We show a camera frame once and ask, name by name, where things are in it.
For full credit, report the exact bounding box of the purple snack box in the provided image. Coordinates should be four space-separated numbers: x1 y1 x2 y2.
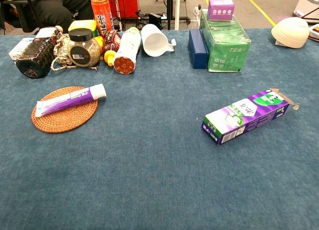
201 88 300 146

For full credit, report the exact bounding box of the purple white toothpaste tube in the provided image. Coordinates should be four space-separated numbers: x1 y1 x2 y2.
35 83 107 117

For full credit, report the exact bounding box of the long dark blue box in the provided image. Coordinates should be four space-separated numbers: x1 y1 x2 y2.
188 28 209 70

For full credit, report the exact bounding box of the black device box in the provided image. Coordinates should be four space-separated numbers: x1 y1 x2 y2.
149 12 164 30

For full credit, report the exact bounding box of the green tea box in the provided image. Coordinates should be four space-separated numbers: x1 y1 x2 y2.
199 9 252 73

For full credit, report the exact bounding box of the yellow lid container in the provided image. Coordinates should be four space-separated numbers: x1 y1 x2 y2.
68 19 98 38

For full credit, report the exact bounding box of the small purple box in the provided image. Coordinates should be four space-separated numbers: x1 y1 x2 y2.
207 0 236 21

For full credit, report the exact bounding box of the blue table mat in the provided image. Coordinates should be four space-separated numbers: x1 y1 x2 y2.
0 28 319 230

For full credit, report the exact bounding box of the white plastic mug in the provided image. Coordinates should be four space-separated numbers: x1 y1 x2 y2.
141 23 177 58

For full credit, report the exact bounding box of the white label tea bottle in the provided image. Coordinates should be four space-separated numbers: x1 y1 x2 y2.
113 27 142 75

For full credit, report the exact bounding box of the red bottle with yellow cap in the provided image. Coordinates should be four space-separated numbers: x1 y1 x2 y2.
102 29 122 67

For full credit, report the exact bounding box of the glass jar with black lid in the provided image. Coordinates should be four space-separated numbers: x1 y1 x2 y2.
67 28 102 68

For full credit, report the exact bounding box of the round brown woven coaster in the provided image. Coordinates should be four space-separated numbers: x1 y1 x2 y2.
31 86 99 134

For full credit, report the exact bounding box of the white power strip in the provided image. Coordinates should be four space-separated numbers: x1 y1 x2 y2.
193 4 202 21

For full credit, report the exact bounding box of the red cabinet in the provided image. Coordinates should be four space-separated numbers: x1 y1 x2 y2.
109 0 140 19

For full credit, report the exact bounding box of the red chips can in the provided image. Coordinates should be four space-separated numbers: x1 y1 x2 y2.
90 0 114 38

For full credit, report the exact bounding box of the dark drink bottle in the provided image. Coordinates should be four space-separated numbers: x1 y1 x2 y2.
15 25 63 79

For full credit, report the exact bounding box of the seated person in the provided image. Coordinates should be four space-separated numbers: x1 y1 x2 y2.
0 0 94 34

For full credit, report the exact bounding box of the beige bowl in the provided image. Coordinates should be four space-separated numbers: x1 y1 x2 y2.
271 17 310 49

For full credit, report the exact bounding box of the white blue small carton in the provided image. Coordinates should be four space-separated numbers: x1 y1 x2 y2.
8 37 35 61

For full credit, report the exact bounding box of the black slanted tripod stand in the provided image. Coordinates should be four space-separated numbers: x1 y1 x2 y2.
22 0 42 29

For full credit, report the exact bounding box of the white red snack packet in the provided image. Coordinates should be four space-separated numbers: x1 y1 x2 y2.
308 23 319 43

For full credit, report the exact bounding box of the black office chair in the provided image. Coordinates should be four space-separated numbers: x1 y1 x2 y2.
0 0 40 33

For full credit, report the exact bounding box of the white machine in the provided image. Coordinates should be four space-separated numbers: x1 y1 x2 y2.
293 0 319 24

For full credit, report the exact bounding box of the white post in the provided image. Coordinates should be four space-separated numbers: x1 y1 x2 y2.
174 0 181 30

